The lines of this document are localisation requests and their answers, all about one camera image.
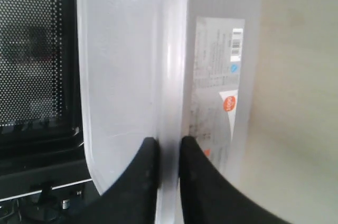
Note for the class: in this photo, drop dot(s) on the white microwave door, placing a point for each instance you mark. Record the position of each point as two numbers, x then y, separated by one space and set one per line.
43 166

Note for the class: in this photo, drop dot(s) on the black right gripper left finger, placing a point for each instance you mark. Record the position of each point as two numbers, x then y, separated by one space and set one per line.
132 198

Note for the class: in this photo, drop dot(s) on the white lidded plastic container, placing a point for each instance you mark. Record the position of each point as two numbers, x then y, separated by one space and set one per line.
165 69

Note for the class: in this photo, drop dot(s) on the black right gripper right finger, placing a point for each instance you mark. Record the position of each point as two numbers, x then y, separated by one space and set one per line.
207 197

